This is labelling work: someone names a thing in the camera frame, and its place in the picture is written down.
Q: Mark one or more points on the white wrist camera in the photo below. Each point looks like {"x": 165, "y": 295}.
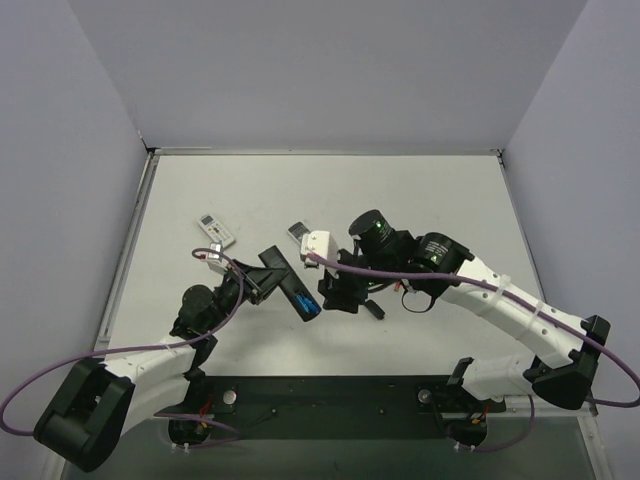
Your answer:
{"x": 317, "y": 243}
{"x": 212, "y": 257}

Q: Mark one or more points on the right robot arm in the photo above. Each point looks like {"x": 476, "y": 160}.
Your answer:
{"x": 563, "y": 350}

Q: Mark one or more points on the white remote green screen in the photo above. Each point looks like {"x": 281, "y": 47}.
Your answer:
{"x": 216, "y": 231}

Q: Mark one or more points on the white grey AC remote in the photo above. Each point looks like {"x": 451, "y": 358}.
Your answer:
{"x": 297, "y": 231}

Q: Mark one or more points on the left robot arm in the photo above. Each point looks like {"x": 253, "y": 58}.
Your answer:
{"x": 99, "y": 400}

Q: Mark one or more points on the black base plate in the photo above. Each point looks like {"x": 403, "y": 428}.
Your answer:
{"x": 405, "y": 407}

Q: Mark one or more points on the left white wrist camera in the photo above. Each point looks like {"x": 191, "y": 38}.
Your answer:
{"x": 212, "y": 257}

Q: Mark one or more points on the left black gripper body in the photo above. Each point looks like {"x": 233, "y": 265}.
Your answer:
{"x": 256, "y": 288}

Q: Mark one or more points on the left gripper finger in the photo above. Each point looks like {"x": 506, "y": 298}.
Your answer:
{"x": 255, "y": 274}
{"x": 258, "y": 292}

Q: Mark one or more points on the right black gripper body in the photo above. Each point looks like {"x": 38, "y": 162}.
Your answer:
{"x": 338, "y": 290}

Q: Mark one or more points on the black battery cover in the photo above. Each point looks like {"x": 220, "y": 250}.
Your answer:
{"x": 375, "y": 310}

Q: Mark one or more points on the blue battery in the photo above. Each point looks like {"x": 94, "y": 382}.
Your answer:
{"x": 302, "y": 302}
{"x": 310, "y": 306}

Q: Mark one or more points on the black TV remote control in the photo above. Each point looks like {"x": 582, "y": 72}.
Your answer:
{"x": 293, "y": 285}

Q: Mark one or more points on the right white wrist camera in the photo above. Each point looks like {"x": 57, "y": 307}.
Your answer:
{"x": 317, "y": 243}

